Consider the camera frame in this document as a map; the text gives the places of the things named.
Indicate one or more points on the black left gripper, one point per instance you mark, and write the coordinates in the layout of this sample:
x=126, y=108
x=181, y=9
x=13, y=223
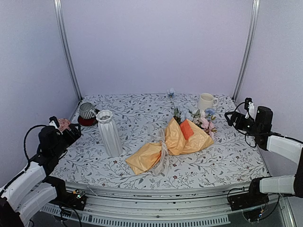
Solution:
x=77, y=133

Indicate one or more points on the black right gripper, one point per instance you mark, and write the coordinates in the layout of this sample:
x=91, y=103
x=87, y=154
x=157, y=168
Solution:
x=237, y=116

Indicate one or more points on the orange paper flower bouquet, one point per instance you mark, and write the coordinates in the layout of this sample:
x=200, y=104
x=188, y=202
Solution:
x=182, y=136

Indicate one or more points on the white ribbed ceramic vase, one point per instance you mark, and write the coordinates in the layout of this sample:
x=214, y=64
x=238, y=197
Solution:
x=109, y=133

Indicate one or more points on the white printed ribbon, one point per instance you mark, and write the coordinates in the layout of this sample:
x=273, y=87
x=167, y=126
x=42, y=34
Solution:
x=158, y=134

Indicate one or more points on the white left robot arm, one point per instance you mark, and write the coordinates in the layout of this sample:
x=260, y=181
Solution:
x=33, y=187

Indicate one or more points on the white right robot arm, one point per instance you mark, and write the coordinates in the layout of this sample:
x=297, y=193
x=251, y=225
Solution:
x=292, y=149

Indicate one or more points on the pink patterned ball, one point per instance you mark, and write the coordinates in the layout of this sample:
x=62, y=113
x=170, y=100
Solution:
x=63, y=124

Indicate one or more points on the striped black white cup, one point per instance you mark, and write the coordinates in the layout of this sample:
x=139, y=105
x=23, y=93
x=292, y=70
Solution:
x=87, y=111

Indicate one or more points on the dark red saucer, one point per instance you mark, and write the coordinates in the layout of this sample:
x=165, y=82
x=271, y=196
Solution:
x=87, y=122

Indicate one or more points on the cream ceramic mug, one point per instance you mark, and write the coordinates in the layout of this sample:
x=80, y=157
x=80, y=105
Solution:
x=206, y=100

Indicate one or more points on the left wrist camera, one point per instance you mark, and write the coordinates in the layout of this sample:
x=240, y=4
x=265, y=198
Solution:
x=53, y=121

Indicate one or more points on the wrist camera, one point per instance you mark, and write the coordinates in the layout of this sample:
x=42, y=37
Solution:
x=249, y=107
x=53, y=121

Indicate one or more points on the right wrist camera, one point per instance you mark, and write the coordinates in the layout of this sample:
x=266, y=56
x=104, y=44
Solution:
x=249, y=107

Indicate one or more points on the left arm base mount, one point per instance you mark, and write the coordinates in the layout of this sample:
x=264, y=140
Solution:
x=75, y=199

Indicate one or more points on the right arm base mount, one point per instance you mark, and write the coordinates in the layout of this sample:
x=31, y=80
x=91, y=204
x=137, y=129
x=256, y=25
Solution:
x=252, y=206

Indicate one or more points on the aluminium front rail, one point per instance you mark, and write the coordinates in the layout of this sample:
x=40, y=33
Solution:
x=194, y=207

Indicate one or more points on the right aluminium frame post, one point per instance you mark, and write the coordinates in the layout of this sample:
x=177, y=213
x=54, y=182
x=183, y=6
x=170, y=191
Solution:
x=247, y=49

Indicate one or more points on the aluminium frame post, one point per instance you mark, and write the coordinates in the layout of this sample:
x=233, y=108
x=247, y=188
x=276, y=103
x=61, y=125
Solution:
x=66, y=48
x=247, y=49

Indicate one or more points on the left aluminium frame post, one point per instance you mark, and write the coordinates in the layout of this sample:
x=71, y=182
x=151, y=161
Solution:
x=66, y=48

